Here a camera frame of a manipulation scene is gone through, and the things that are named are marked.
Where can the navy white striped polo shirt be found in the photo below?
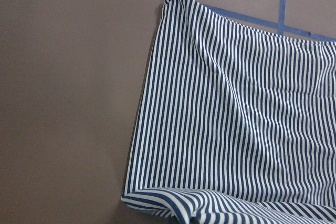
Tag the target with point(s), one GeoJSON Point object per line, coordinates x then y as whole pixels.
{"type": "Point", "coordinates": [235, 125]}

